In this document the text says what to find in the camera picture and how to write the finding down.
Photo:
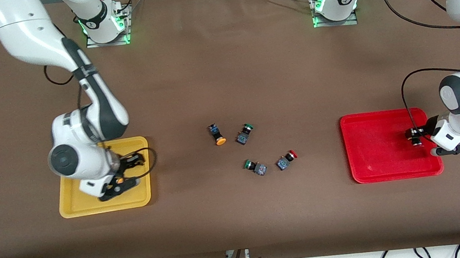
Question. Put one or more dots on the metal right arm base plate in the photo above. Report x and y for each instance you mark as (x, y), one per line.
(92, 44)

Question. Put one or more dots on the red push button switch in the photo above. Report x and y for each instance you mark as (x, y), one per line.
(283, 164)
(416, 138)

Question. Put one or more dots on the green push button switch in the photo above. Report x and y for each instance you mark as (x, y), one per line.
(242, 138)
(260, 169)

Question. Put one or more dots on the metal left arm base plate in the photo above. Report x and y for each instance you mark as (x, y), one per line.
(350, 21)

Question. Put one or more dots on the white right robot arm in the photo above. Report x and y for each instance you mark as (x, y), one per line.
(18, 23)

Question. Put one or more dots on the yellow push button switch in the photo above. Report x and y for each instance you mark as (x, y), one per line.
(215, 130)
(120, 180)

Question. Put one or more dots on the red plastic tray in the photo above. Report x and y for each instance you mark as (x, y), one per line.
(379, 146)

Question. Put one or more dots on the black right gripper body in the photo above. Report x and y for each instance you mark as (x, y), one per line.
(127, 163)

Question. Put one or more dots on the yellow plastic tray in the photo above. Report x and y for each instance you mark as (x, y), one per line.
(74, 203)

